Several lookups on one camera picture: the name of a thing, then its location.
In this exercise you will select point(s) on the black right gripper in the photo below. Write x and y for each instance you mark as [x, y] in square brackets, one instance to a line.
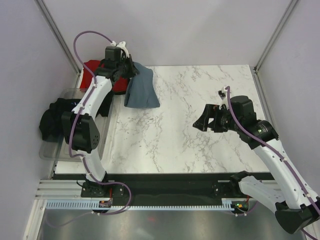
[212, 111]

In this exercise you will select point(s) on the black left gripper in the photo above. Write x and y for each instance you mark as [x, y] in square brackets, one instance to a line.
[134, 71]

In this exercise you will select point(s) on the blue-grey t-shirt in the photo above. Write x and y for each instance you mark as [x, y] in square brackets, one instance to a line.
[140, 92]

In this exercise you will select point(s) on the black t-shirt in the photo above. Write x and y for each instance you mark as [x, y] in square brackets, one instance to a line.
[51, 124]

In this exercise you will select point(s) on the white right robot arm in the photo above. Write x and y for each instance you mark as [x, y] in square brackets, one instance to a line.
[296, 205]

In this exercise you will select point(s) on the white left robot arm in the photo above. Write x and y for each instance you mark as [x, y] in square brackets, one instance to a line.
[79, 127]

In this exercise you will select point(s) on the folded red t-shirt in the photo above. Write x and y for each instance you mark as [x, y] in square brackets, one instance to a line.
[119, 87]

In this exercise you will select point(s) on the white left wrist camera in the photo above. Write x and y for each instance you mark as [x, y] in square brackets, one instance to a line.
[121, 45]

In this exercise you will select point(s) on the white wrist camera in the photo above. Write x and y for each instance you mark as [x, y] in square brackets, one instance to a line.
[223, 94]
[121, 45]

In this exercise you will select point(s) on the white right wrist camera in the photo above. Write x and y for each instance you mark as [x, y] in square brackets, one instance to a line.
[223, 94]

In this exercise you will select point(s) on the white slotted cable duct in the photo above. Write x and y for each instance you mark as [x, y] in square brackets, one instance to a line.
[99, 205]

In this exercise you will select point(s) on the aluminium corner frame post left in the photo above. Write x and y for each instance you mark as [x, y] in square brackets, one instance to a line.
[57, 34]

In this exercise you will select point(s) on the aluminium corner frame post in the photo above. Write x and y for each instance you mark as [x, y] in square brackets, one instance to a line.
[57, 34]
[276, 33]

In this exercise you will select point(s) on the aluminium corner frame post right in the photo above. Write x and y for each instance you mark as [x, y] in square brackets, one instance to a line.
[276, 33]

